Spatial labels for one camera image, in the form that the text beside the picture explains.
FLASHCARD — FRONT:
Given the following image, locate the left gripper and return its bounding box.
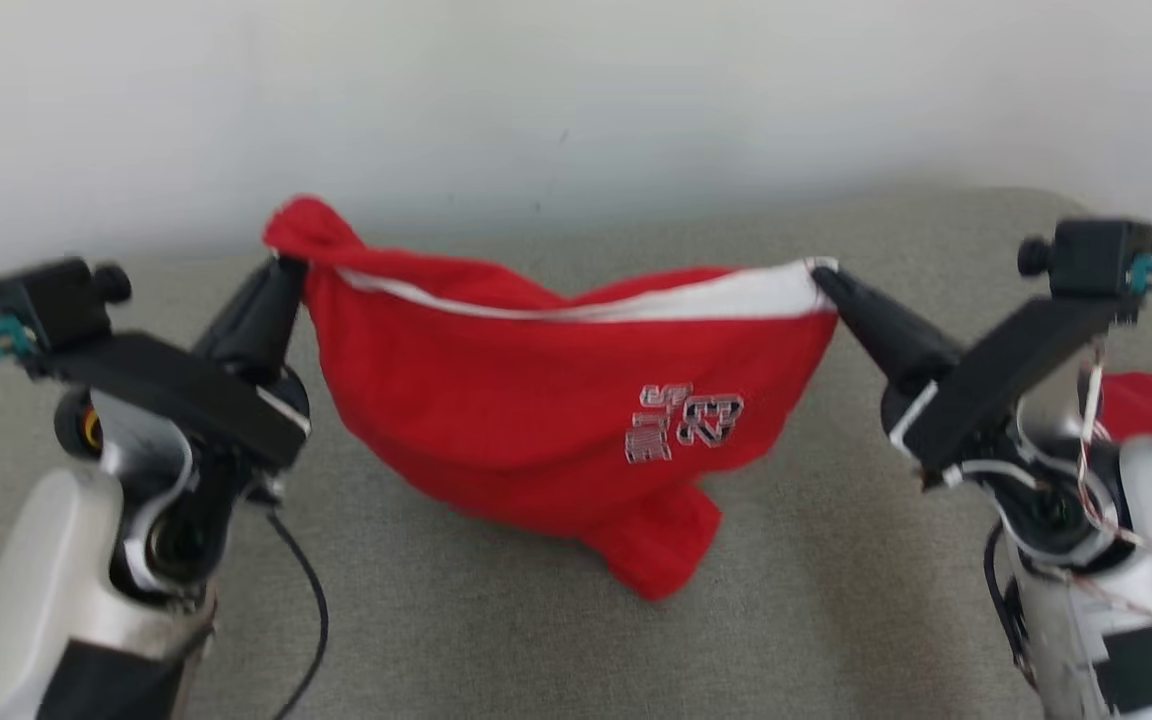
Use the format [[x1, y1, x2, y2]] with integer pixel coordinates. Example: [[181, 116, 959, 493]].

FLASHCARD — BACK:
[[41, 255, 312, 471]]

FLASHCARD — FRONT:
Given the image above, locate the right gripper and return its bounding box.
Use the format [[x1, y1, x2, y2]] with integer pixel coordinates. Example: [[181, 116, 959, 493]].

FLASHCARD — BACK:
[[808, 262, 1137, 471]]

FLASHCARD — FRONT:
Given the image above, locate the grey fabric sofa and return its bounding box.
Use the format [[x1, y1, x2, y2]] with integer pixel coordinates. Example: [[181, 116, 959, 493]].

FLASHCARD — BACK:
[[0, 185, 1152, 720]]

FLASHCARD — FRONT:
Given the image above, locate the red white twisted wire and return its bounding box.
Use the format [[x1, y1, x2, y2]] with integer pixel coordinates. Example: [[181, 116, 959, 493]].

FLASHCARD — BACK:
[[1074, 345, 1152, 641]]

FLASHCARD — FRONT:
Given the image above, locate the thin black cable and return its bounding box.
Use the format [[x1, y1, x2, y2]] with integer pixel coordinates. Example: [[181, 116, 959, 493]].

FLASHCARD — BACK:
[[984, 525, 1032, 691], [261, 505, 329, 720]]

